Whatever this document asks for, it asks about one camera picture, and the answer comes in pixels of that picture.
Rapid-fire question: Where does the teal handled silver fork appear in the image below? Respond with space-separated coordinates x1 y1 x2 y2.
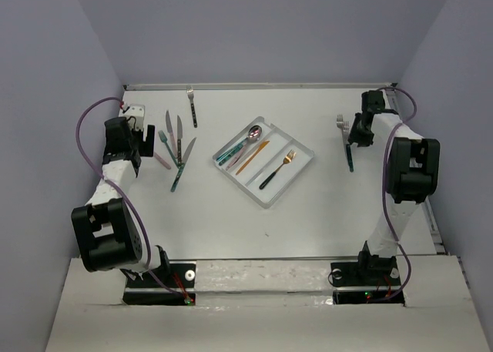
342 121 354 173

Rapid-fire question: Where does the teal handled knife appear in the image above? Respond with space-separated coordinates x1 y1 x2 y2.
170 137 196 193

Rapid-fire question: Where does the black handled silver fork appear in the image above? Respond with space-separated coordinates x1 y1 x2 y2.
186 85 198 128

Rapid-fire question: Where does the blue metal spoon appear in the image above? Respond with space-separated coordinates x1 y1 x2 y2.
216 146 236 162

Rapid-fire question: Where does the gold fork black handle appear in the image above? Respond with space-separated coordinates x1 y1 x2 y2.
259 149 297 190

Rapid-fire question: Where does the pink handled silver spoon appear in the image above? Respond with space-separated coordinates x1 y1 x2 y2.
225 142 254 170

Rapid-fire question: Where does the orange plastic knife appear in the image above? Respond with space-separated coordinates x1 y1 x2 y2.
235 140 270 176

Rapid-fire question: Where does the all silver fork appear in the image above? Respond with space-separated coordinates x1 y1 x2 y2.
336 114 346 143

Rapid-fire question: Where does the teal handled silver spoon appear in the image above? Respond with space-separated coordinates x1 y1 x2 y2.
218 125 262 166

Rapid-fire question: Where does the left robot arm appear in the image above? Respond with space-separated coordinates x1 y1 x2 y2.
71 116 171 287

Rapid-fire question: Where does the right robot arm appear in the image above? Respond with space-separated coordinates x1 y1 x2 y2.
348 89 441 284

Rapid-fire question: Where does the teal plastic fork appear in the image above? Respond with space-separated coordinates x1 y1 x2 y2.
158 130 179 168

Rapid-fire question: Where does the white divided cutlery tray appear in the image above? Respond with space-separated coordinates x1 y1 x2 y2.
213 116 315 209

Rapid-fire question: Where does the pink handled silver fork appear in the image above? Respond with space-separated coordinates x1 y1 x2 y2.
153 153 171 170

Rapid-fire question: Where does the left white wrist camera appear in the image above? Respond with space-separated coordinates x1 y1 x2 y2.
120 104 145 131

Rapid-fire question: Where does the pink handled knife left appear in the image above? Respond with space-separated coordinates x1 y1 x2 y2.
165 111 177 157

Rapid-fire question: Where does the pink handled knife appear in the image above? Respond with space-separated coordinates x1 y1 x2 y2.
176 116 183 166
165 111 177 157

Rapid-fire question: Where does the pink handled knife right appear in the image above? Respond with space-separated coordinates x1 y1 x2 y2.
176 116 183 166

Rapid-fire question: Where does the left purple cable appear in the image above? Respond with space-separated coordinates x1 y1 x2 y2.
75 97 192 303

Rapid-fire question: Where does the purple cable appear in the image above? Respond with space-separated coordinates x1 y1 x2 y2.
75 97 192 303
375 86 418 303

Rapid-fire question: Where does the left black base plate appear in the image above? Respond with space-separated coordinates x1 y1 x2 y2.
122 261 196 307

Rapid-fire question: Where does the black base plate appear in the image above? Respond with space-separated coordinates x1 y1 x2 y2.
122 261 196 307
327 262 405 305

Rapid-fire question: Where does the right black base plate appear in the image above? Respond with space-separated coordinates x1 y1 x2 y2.
327 262 405 305

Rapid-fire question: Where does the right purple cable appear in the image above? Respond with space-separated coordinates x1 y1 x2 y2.
375 86 418 303

